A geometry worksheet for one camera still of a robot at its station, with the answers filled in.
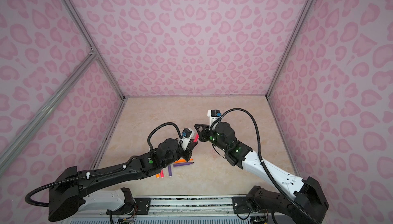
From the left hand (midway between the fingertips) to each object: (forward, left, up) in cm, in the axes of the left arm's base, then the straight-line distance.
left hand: (197, 139), depth 74 cm
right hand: (+4, +1, +6) cm, 7 cm away
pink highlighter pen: (0, 0, +2) cm, 2 cm away
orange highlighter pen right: (-10, +7, 0) cm, 12 cm away
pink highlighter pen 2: (-17, +14, +4) cm, 22 cm away
